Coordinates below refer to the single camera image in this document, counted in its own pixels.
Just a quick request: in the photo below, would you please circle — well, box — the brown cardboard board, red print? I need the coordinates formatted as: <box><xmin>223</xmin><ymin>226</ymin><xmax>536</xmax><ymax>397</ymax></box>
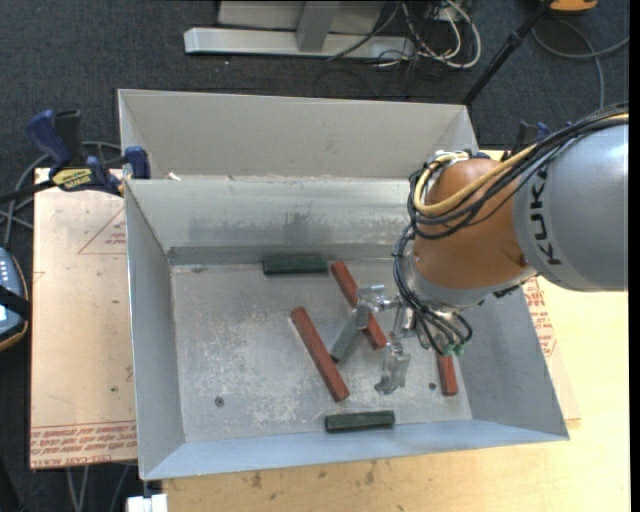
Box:
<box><xmin>29</xmin><ymin>167</ymin><xmax>584</xmax><ymax>472</ymax></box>

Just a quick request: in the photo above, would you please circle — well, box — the red-brown flat block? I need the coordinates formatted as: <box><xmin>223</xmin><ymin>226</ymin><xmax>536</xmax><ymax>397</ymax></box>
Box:
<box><xmin>289</xmin><ymin>305</ymin><xmax>352</xmax><ymax>403</ymax></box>
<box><xmin>435</xmin><ymin>351</ymin><xmax>460</xmax><ymax>398</ymax></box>
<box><xmin>329</xmin><ymin>260</ymin><xmax>389</xmax><ymax>351</ymax></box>

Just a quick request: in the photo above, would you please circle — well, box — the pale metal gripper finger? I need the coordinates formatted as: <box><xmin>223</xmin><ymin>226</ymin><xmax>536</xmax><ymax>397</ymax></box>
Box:
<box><xmin>329</xmin><ymin>284</ymin><xmax>390</xmax><ymax>364</ymax></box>
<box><xmin>374</xmin><ymin>343</ymin><xmax>413</xmax><ymax>397</ymax></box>

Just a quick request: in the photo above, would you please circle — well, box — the dark green flat block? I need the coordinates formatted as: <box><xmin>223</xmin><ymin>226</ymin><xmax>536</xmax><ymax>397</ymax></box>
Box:
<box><xmin>261</xmin><ymin>254</ymin><xmax>330</xmax><ymax>276</ymax></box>
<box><xmin>324</xmin><ymin>409</ymin><xmax>397</xmax><ymax>434</ymax></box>

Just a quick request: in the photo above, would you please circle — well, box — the grey metal bin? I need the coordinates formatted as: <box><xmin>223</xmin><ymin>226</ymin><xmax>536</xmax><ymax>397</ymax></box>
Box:
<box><xmin>117</xmin><ymin>88</ymin><xmax>571</xmax><ymax>482</ymax></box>

